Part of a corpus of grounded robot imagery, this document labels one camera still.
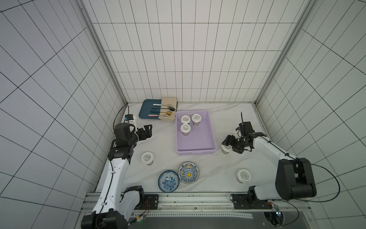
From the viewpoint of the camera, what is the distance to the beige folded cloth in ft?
3.63

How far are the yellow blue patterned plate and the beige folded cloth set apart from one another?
38 centimetres

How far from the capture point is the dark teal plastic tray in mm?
1118

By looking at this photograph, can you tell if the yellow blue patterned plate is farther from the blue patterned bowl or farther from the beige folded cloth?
the beige folded cloth

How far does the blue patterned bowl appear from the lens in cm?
77
